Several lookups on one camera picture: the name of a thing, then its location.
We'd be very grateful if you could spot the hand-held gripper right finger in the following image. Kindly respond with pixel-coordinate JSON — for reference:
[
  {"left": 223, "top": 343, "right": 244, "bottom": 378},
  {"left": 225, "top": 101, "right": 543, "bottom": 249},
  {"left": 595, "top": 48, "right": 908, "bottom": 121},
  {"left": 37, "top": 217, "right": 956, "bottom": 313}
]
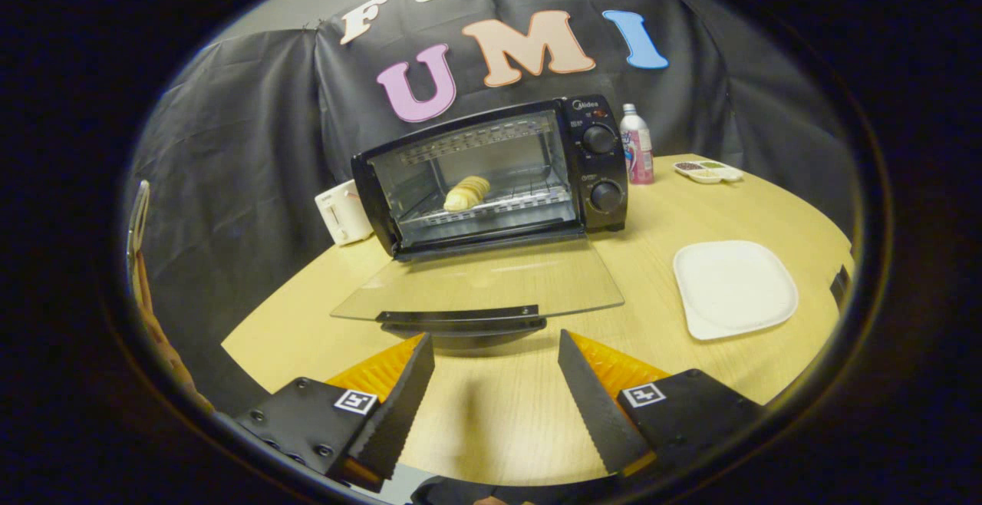
[{"left": 558, "top": 328, "right": 768, "bottom": 483}]

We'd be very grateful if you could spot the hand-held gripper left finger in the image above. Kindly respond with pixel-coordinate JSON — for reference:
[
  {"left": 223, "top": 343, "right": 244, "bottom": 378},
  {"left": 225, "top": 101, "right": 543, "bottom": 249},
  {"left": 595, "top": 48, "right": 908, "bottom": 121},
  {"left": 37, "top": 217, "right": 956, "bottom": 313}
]
[{"left": 234, "top": 332, "right": 437, "bottom": 493}]

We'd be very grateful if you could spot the yellow bread roll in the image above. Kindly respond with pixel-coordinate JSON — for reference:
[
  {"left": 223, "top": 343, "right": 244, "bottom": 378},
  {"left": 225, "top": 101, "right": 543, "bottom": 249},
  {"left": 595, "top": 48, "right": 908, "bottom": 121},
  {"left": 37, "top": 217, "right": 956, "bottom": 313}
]
[{"left": 443, "top": 175, "right": 492, "bottom": 213}]

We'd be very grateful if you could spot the black toaster oven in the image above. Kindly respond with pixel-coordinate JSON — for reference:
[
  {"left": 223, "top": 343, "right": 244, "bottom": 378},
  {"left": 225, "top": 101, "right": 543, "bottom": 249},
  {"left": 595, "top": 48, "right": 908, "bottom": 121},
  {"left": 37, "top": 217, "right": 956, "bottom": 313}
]
[{"left": 330, "top": 94, "right": 630, "bottom": 351}]

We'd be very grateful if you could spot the white pop-up toaster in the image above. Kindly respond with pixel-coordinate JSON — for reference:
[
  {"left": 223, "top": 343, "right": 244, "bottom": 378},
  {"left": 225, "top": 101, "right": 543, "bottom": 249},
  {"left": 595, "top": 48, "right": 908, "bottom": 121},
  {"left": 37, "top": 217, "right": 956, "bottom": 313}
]
[{"left": 315, "top": 179, "right": 375, "bottom": 246}]

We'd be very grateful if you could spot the white square plate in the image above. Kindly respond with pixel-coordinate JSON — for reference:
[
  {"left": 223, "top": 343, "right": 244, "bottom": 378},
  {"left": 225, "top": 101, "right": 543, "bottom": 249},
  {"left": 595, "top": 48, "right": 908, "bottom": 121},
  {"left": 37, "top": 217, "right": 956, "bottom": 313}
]
[{"left": 673, "top": 240, "right": 799, "bottom": 342}]

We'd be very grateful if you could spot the white divided condiment dish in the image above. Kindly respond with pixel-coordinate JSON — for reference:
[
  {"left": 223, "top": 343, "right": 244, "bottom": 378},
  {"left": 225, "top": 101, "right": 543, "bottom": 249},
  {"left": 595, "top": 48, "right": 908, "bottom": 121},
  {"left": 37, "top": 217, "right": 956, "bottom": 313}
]
[{"left": 674, "top": 158, "right": 743, "bottom": 184}]

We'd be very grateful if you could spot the white bottle with pink label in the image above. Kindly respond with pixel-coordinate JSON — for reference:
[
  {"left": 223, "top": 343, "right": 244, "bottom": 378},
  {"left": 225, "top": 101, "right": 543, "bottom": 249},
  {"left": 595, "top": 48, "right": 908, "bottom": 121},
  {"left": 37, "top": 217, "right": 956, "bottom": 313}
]
[{"left": 619, "top": 103, "right": 655, "bottom": 185}]

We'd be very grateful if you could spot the small dark object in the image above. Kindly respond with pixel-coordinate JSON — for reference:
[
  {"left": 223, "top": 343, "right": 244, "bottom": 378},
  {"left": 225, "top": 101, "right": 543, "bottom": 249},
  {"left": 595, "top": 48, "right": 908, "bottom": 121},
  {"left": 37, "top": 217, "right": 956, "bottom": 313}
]
[{"left": 829, "top": 266, "right": 852, "bottom": 310}]

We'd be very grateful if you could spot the black backdrop cloth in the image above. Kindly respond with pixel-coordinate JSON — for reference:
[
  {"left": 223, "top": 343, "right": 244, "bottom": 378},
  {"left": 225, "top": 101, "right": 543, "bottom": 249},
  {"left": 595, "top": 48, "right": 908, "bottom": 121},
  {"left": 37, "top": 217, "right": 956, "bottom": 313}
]
[{"left": 127, "top": 0, "right": 856, "bottom": 414}]

